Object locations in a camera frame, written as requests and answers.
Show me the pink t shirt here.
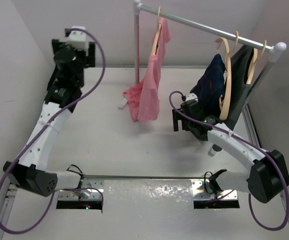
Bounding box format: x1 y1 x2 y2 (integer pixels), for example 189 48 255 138
123 18 171 123

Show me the beige plastic hanger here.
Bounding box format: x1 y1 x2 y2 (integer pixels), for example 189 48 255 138
150 7 161 56

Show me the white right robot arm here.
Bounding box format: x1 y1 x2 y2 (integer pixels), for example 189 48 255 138
172 100 289 204

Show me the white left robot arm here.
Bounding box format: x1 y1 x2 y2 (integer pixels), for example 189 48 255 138
3 39 95 197

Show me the beige hanger with blue garment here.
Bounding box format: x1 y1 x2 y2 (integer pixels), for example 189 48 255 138
215 31 239 121

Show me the beige hanger with green garment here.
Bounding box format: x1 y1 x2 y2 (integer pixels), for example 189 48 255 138
246 40 267 85

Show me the navy blue garment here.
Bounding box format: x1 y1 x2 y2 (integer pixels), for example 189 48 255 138
190 54 226 115

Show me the dark green garment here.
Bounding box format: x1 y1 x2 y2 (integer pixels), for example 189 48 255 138
224 45 253 130

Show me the white metal clothes rack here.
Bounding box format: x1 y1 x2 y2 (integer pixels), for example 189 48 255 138
119 0 286 110

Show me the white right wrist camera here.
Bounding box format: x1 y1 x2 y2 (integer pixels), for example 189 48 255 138
184 93 199 102

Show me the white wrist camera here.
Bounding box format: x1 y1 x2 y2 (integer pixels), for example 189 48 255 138
184 93 199 102
65 25 87 51

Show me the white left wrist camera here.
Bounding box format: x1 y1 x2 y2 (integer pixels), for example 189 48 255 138
65 25 87 51

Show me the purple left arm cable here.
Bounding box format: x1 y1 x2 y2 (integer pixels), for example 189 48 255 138
0 27 106 235

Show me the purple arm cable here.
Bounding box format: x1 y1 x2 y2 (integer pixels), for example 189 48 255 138
0 27 106 235
169 91 289 231

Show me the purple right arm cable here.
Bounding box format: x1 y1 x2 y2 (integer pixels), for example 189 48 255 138
169 91 289 231

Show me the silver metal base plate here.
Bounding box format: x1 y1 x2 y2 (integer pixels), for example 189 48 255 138
56 175 240 210

